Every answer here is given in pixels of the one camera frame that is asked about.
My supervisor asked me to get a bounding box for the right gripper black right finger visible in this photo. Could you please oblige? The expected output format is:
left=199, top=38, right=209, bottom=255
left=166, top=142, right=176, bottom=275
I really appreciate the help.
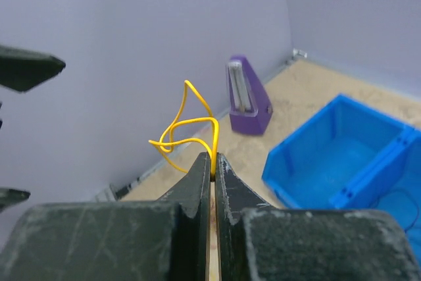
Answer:
left=215, top=155, right=420, bottom=280

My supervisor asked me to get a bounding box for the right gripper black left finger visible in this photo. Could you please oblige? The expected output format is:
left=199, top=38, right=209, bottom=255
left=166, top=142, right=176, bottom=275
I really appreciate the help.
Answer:
left=1, top=153, right=211, bottom=280

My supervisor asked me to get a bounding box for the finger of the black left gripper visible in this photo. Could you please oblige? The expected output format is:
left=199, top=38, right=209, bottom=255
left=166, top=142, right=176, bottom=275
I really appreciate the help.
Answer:
left=1, top=45, right=66, bottom=93
left=0, top=188, right=30, bottom=211

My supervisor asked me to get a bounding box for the yellow cable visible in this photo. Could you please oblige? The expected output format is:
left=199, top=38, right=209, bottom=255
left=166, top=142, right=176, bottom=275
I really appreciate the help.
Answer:
left=148, top=80, right=220, bottom=176

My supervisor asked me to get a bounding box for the dark blue cable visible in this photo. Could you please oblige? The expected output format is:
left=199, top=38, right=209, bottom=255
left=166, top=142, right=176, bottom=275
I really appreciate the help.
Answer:
left=371, top=188, right=420, bottom=232

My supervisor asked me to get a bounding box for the blue three-compartment bin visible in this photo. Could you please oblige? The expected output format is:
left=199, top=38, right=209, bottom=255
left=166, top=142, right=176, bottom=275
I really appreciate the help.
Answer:
left=262, top=94, right=420, bottom=255

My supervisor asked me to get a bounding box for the purple metronome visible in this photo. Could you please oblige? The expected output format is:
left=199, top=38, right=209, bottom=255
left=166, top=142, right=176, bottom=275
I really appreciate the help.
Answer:
left=226, top=55, right=273, bottom=136

